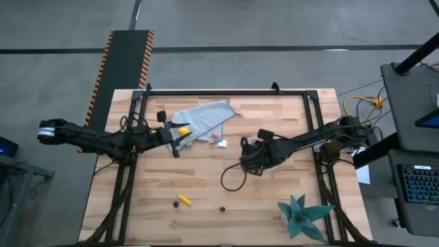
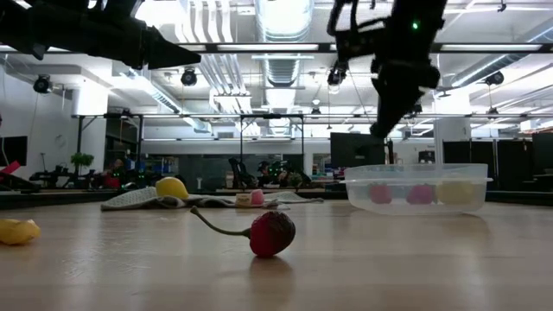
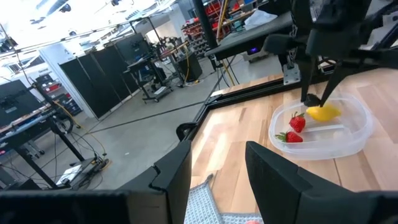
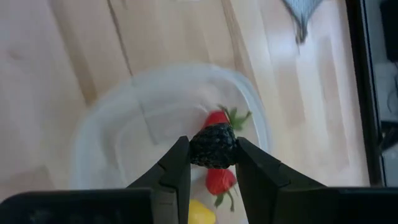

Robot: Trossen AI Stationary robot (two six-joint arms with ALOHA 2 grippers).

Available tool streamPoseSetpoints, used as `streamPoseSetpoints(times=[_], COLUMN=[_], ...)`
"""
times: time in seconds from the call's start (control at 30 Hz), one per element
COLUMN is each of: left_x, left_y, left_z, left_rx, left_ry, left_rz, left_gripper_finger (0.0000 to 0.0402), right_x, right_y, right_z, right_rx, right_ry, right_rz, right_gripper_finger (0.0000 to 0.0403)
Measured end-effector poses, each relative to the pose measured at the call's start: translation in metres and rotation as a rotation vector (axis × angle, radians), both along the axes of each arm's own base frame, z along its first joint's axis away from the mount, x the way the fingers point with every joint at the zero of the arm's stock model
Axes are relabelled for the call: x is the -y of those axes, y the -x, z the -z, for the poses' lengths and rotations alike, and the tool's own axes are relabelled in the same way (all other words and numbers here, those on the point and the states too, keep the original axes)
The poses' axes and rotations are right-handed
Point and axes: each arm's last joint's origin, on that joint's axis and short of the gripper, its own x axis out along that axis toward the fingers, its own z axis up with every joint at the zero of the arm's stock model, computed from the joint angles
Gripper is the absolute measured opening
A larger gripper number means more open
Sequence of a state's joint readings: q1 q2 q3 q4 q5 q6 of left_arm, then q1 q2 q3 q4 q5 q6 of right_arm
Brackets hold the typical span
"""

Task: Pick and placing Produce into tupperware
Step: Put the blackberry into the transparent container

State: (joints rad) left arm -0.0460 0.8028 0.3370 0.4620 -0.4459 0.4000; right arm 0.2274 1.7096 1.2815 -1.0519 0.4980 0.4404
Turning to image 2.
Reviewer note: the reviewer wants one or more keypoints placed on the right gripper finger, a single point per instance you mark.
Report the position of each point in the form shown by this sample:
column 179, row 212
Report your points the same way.
column 395, row 112

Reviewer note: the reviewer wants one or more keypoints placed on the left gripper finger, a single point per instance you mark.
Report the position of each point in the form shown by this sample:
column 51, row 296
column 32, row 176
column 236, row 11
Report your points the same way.
column 168, row 49

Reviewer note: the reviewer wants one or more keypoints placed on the dark blackberry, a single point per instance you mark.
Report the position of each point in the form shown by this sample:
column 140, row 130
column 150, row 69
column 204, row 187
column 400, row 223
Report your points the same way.
column 399, row 193

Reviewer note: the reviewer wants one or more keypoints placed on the small dark red fruit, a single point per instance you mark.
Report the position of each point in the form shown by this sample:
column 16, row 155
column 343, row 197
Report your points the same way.
column 380, row 193

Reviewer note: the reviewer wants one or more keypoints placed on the red strawberry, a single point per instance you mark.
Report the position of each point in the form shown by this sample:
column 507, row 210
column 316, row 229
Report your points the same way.
column 420, row 194

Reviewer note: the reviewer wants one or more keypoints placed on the yellow lemon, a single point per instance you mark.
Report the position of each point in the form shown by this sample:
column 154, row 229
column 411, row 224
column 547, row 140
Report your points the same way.
column 455, row 192
column 172, row 188

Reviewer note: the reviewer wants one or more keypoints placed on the small pink fruit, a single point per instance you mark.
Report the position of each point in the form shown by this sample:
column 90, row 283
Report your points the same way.
column 257, row 197

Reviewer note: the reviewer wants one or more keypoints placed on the red cherry with stem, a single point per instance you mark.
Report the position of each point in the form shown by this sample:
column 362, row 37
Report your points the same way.
column 270, row 233

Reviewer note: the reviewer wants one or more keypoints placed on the small yellow banana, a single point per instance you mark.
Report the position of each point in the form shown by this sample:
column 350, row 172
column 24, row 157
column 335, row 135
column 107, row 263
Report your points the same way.
column 17, row 231

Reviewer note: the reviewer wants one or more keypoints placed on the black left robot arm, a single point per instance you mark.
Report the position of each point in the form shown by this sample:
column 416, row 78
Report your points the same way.
column 52, row 26

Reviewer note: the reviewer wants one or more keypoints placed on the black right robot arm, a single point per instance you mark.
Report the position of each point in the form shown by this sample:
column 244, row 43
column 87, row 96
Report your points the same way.
column 410, row 39

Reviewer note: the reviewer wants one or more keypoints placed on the black background robot arm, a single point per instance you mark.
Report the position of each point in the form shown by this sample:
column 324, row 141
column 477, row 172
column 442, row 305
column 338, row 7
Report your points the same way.
column 237, row 170

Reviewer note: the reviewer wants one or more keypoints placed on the clear plastic tupperware container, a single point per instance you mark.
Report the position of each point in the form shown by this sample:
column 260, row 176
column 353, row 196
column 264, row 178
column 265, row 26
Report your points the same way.
column 432, row 180

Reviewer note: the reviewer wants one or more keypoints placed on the black monitor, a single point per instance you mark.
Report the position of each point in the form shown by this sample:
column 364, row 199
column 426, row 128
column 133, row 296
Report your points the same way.
column 356, row 149

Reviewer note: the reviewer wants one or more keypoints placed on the small black box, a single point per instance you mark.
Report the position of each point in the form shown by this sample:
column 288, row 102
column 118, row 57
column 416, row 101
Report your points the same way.
column 427, row 156

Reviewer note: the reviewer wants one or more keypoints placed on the white column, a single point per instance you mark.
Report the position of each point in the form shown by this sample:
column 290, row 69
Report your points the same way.
column 451, row 138

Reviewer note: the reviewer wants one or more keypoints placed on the black partition panels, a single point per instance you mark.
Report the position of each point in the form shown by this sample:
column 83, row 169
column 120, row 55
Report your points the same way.
column 497, row 164

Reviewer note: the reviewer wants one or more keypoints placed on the green potted plant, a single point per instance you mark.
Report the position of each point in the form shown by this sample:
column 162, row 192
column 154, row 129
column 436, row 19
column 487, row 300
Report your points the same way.
column 82, row 160

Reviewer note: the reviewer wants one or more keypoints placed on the person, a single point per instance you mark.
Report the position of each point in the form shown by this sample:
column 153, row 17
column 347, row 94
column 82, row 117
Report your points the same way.
column 263, row 167
column 113, row 175

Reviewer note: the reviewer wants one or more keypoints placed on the grey knitted cloth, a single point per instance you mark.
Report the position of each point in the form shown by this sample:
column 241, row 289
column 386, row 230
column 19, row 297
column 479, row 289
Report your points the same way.
column 129, row 198

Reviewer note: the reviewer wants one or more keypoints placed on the small pale cup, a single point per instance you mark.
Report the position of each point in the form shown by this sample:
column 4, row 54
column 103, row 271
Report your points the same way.
column 243, row 200

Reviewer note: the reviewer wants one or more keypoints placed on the red object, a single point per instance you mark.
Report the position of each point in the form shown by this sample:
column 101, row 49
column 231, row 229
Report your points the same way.
column 8, row 168

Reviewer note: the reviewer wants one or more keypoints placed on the black ceiling-hung camera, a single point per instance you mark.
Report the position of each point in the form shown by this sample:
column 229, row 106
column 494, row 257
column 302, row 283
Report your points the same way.
column 42, row 84
column 188, row 77
column 417, row 109
column 336, row 77
column 494, row 78

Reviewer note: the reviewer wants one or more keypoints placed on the silver air duct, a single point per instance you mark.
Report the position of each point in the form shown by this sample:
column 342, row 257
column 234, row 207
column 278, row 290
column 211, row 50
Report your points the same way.
column 281, row 69

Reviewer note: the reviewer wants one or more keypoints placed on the black background gantry frame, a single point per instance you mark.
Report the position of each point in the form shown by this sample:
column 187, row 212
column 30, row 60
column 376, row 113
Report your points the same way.
column 271, row 116

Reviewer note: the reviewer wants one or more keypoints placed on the dark wall screen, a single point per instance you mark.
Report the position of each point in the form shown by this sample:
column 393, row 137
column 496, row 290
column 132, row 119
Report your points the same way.
column 13, row 150

